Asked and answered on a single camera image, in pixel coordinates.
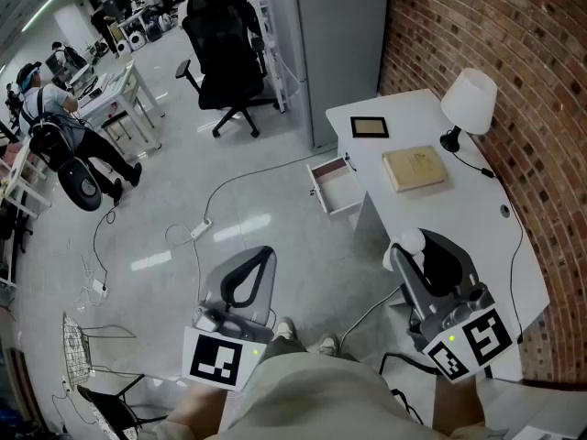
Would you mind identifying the white power strip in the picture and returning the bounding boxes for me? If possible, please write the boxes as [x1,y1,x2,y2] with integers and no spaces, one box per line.
[190,217,215,241]

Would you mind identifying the person's left forearm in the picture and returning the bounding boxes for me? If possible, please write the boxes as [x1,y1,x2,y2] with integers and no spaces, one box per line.
[167,379,230,440]

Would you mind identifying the black floor cable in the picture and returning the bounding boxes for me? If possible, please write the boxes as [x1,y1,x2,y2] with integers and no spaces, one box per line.
[93,203,121,292]

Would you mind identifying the grey power strip cable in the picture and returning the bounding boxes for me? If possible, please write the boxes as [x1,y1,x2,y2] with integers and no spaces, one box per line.
[204,147,338,222]

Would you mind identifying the white table lamp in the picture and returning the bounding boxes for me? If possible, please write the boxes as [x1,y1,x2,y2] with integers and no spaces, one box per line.
[438,67,499,153]

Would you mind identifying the white drawer with brown sides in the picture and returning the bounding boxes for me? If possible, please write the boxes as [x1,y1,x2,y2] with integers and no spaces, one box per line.
[305,155,368,217]

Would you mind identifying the person's right shoe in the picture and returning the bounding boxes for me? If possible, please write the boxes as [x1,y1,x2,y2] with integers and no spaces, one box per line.
[317,334,341,357]

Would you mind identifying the person's left shoe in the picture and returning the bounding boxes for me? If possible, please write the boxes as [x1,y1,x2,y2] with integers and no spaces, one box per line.
[273,317,298,341]

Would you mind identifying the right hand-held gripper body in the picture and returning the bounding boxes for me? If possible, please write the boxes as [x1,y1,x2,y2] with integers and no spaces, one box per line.
[407,282,514,384]

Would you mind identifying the black picture frame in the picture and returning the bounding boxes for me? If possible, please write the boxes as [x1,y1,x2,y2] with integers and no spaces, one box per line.
[349,115,390,139]

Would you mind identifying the grey cabinet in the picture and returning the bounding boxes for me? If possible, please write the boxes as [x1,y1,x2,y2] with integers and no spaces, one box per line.
[293,0,391,149]

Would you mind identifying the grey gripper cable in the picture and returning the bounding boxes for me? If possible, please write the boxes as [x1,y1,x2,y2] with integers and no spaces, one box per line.
[338,285,401,338]

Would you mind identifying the person's dark trousers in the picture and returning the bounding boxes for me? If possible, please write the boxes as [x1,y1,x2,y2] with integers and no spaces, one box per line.
[259,336,361,364]

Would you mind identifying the white table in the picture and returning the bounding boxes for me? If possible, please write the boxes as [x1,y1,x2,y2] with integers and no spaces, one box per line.
[75,60,166,151]

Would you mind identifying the white shelf rack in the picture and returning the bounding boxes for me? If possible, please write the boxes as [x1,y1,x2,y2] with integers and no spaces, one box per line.
[247,0,306,114]

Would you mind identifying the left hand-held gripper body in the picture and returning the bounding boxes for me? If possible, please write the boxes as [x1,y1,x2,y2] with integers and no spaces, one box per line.
[182,305,277,391]

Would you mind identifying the white desk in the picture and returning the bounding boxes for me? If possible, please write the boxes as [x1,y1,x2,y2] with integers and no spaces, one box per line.
[325,88,551,382]

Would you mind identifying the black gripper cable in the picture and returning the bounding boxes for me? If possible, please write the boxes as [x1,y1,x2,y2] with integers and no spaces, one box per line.
[379,352,441,425]

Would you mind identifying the person's beige shirt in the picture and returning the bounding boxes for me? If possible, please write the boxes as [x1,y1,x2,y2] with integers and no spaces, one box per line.
[155,350,464,440]

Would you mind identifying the person's shoe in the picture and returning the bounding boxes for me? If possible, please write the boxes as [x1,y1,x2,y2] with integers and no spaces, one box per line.
[273,317,298,341]
[317,334,341,357]

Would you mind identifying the white wire chair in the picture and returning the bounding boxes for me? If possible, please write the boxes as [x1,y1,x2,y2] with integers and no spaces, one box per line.
[61,312,138,391]

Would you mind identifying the beige book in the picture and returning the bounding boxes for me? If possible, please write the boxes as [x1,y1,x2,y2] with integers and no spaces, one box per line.
[382,144,449,193]

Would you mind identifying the person's right forearm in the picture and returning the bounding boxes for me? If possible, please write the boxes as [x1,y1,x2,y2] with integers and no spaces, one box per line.
[433,373,488,437]

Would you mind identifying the black office chair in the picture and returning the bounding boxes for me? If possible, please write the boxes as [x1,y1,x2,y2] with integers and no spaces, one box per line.
[175,0,282,139]

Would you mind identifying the white cloth bundle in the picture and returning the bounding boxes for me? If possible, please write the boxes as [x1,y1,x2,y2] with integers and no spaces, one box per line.
[382,226,428,273]

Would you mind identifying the black lamp cable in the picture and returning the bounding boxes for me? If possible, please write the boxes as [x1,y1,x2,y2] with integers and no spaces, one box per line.
[450,150,526,344]

